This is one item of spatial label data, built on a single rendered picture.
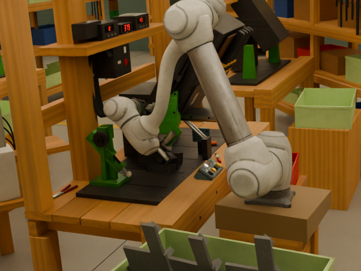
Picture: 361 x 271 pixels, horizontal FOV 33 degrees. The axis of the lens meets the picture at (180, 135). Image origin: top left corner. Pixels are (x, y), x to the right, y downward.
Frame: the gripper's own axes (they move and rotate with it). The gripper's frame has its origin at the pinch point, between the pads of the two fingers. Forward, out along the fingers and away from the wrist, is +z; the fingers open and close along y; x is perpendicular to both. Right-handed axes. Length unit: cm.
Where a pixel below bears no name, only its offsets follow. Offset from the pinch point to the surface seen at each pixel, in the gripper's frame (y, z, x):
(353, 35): 9, 272, -89
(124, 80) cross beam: 36, 37, 14
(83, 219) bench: -28, -49, 37
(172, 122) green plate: -10.2, 4.4, -1.7
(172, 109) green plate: -5.4, 4.4, -6.1
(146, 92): 13.0, 13.1, 1.1
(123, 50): 31.4, -1.2, -8.3
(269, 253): -87, -104, -35
